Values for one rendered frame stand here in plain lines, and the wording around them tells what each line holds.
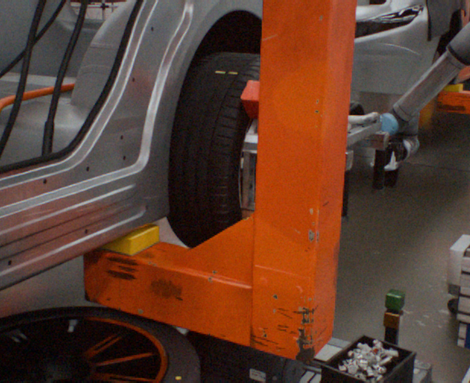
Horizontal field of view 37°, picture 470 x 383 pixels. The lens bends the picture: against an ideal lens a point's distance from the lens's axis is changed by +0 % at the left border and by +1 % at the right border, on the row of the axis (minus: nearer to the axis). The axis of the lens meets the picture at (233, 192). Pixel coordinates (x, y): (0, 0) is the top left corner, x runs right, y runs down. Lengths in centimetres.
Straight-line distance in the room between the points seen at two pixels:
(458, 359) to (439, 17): 258
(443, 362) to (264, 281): 139
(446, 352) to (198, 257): 148
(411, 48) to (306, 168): 323
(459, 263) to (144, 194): 82
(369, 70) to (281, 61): 312
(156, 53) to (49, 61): 211
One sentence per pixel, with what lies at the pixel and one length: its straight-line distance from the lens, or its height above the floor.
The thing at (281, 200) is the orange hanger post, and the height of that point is 91.
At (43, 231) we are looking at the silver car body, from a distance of 160.
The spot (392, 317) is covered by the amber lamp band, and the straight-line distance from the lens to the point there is 180.
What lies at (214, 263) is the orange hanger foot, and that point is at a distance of 176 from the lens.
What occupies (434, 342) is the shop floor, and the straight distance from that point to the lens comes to 308.
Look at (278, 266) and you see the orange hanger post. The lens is 165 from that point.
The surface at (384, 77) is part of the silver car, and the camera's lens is 468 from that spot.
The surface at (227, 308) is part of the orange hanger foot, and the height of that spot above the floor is 61.
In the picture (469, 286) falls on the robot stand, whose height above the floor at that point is 69.
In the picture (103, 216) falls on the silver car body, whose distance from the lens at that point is 175.
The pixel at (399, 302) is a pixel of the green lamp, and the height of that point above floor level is 64.
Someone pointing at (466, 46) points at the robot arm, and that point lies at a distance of 229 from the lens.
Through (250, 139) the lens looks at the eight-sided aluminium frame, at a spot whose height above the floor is 97.
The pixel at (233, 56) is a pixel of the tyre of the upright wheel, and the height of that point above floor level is 117.
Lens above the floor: 135
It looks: 16 degrees down
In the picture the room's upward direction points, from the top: 2 degrees clockwise
